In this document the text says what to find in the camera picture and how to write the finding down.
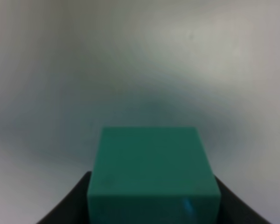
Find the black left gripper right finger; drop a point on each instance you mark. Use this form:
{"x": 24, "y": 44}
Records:
{"x": 233, "y": 210}

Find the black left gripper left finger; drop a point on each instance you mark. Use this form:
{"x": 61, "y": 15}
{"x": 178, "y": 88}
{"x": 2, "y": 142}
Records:
{"x": 73, "y": 209}

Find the green cube block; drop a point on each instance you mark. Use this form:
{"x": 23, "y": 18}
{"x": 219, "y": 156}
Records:
{"x": 152, "y": 175}

